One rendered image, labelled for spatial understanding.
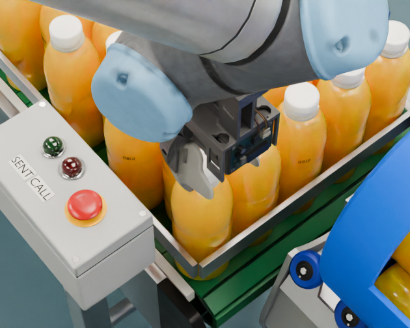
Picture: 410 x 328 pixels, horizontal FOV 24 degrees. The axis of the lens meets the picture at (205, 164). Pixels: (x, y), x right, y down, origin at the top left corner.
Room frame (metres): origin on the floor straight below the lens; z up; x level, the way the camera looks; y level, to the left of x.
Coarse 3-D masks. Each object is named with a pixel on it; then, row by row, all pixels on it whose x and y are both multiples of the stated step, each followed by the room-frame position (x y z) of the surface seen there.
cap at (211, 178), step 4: (204, 156) 0.58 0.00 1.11; (204, 160) 0.57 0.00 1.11; (204, 164) 0.57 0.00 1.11; (204, 168) 0.56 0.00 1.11; (204, 172) 0.55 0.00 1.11; (208, 172) 0.55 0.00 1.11; (208, 176) 0.55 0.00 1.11; (212, 176) 0.55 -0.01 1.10; (208, 180) 0.55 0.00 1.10; (212, 180) 0.55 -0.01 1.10
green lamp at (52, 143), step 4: (52, 136) 0.60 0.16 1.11; (56, 136) 0.60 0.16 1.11; (44, 140) 0.59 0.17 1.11; (48, 140) 0.59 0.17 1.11; (52, 140) 0.59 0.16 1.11; (56, 140) 0.59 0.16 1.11; (60, 140) 0.59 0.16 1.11; (44, 144) 0.59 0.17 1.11; (48, 144) 0.59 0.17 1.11; (52, 144) 0.59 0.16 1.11; (56, 144) 0.59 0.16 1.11; (60, 144) 0.59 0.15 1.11; (44, 148) 0.58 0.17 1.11; (48, 148) 0.58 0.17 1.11; (52, 148) 0.58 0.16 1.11; (56, 148) 0.58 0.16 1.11; (60, 148) 0.58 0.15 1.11; (48, 152) 0.58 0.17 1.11; (52, 152) 0.58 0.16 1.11; (56, 152) 0.58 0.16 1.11
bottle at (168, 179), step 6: (162, 156) 0.63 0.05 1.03; (162, 162) 0.63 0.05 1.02; (162, 168) 0.63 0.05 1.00; (168, 168) 0.62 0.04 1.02; (168, 174) 0.62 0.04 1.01; (168, 180) 0.62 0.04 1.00; (174, 180) 0.61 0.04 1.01; (168, 186) 0.62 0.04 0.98; (168, 192) 0.62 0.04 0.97; (168, 198) 0.62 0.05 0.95; (168, 204) 0.62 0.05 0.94; (168, 210) 0.62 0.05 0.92; (168, 216) 0.62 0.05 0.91
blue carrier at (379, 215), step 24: (408, 144) 0.51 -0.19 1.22; (384, 168) 0.49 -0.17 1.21; (408, 168) 0.49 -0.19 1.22; (360, 192) 0.48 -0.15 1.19; (384, 192) 0.47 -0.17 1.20; (408, 192) 0.46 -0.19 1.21; (360, 216) 0.46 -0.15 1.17; (384, 216) 0.45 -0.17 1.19; (408, 216) 0.45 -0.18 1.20; (336, 240) 0.45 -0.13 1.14; (360, 240) 0.44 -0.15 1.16; (384, 240) 0.43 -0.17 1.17; (336, 264) 0.44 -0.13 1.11; (360, 264) 0.43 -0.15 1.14; (384, 264) 0.42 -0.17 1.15; (336, 288) 0.44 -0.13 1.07; (360, 288) 0.42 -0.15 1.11; (360, 312) 0.41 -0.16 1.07; (384, 312) 0.39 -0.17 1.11
